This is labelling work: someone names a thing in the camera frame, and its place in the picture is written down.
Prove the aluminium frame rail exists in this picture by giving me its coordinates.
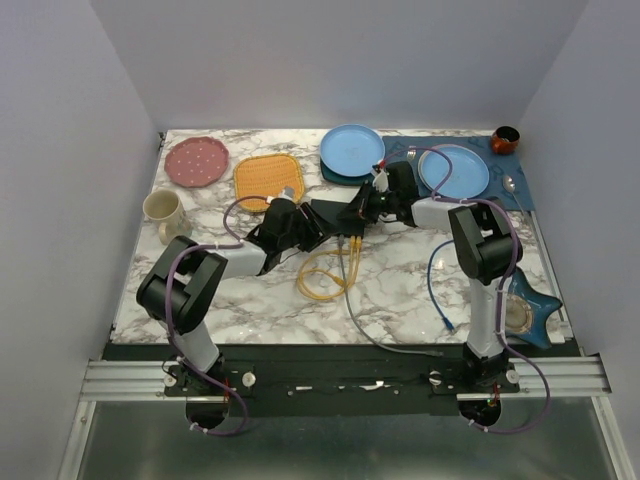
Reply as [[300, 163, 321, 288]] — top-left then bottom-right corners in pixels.
[[80, 357, 611, 402]]

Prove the light blue plate on stack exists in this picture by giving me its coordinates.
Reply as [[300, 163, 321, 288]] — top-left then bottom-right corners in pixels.
[[319, 124, 386, 178]]

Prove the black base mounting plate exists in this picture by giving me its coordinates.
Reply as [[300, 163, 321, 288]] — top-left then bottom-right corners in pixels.
[[100, 344, 583, 425]]

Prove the orange woven square mat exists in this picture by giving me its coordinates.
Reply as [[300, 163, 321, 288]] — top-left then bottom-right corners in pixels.
[[233, 153, 306, 213]]

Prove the blue star shaped dish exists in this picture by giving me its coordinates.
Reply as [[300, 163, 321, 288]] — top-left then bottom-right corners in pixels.
[[505, 267, 563, 350]]

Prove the cream ceramic mug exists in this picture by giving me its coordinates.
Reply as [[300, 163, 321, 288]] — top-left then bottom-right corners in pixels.
[[142, 189, 192, 245]]

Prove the brown lacquer cup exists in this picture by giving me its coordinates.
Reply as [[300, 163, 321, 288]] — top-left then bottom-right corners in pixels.
[[490, 126, 520, 155]]

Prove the grey ethernet cable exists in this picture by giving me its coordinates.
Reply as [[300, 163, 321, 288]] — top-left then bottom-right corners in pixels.
[[337, 235, 444, 357]]

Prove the blue ethernet cable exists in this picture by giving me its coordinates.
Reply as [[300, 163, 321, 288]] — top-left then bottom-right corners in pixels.
[[427, 238, 459, 334]]

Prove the blue cloth placemat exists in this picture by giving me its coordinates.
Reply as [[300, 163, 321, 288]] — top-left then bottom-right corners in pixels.
[[383, 136, 535, 211]]

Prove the pink dotted plate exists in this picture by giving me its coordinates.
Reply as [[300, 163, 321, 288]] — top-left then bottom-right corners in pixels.
[[164, 137, 229, 189]]

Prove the yellow ethernet cable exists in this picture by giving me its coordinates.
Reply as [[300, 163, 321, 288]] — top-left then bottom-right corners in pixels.
[[297, 235, 364, 301]]

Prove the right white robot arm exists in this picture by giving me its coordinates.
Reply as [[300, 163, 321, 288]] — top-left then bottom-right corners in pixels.
[[338, 157, 522, 392]]

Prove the black network switch box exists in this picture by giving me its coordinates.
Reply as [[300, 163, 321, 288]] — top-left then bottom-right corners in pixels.
[[310, 199, 366, 237]]

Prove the dark teal square plate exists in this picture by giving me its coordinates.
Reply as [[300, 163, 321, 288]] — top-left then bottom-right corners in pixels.
[[320, 159, 379, 187]]

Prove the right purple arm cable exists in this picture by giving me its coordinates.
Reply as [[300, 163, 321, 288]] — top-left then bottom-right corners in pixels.
[[379, 147, 552, 435]]

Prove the light blue plate on placemat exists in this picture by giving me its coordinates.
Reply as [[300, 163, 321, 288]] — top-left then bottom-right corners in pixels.
[[418, 144, 489, 199]]

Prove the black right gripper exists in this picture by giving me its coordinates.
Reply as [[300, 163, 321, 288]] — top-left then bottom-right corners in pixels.
[[335, 181, 398, 226]]

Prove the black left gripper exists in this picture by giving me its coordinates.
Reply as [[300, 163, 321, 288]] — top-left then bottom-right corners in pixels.
[[279, 202, 341, 254]]

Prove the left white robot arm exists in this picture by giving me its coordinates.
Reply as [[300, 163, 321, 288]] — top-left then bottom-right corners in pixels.
[[136, 198, 344, 395]]

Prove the silver spoon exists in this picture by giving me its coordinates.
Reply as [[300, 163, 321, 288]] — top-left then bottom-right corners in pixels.
[[502, 175, 528, 215]]

